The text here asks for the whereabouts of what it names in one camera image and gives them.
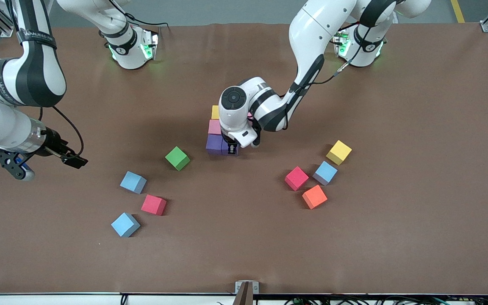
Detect purple foam cube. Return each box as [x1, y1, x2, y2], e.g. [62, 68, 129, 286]
[205, 134, 223, 155]
[221, 140, 240, 157]

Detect red foam cube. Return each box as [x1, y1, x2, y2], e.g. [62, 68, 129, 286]
[285, 166, 310, 191]
[141, 194, 167, 216]

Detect orange foam cube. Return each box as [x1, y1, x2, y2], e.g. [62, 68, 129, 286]
[302, 185, 328, 210]

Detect green foam cube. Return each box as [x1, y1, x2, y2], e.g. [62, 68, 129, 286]
[165, 146, 191, 172]

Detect blue foam cube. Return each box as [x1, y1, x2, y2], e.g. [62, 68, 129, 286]
[120, 171, 147, 194]
[111, 213, 141, 238]
[312, 161, 338, 186]

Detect brown table cover sheet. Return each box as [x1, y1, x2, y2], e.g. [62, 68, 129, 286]
[0, 22, 488, 296]

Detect black right arm gripper cable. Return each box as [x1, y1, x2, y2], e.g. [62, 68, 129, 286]
[9, 0, 84, 159]

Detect black arm gripper cable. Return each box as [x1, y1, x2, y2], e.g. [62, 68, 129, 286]
[9, 0, 84, 159]
[286, 8, 382, 99]

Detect black left arm gripper cable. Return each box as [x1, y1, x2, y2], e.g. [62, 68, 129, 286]
[286, 8, 382, 99]

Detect black right arm base cable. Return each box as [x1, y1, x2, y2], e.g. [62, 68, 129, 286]
[125, 12, 170, 30]

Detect white table edge rail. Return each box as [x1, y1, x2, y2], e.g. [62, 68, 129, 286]
[0, 293, 488, 305]

